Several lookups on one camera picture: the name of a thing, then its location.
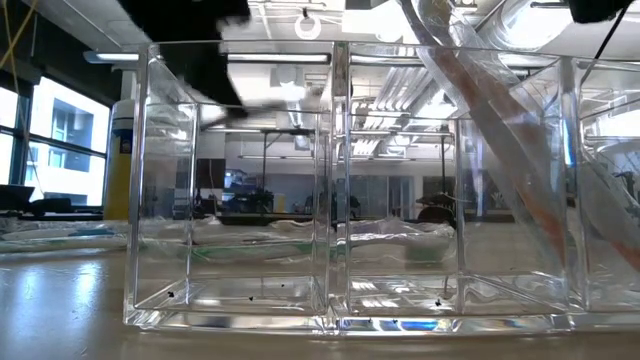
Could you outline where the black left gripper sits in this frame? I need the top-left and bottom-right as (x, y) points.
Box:
(117, 0), (250, 120)

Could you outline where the clear acrylic organizer box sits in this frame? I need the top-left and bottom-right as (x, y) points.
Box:
(123, 40), (640, 337)

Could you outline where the long ceiling light fixture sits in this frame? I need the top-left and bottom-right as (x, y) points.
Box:
(83, 49), (331, 65)

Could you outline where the yellow white wipes canister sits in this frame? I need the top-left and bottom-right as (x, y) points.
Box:
(103, 98), (151, 221)

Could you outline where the black wall monitor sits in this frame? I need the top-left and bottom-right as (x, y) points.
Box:
(195, 158), (228, 191)

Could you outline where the white hanging ring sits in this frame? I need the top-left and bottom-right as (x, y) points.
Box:
(293, 12), (323, 42)

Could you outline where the black framed window wall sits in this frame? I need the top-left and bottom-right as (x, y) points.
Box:
(0, 74), (111, 209)

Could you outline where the yellow hanging cable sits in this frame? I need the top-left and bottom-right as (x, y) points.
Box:
(0, 0), (39, 96)

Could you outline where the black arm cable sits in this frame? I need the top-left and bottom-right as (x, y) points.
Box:
(579, 4), (632, 74)

